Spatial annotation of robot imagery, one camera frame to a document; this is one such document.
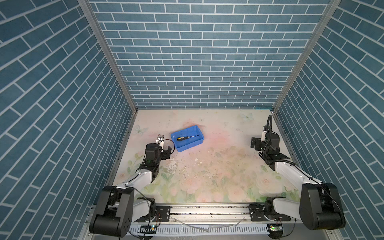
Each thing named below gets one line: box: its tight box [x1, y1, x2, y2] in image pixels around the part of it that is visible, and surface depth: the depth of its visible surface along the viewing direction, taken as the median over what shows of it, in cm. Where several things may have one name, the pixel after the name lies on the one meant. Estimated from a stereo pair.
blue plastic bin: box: [171, 125, 205, 153], surface depth 102 cm
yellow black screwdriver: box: [176, 135, 199, 141], surface depth 103 cm
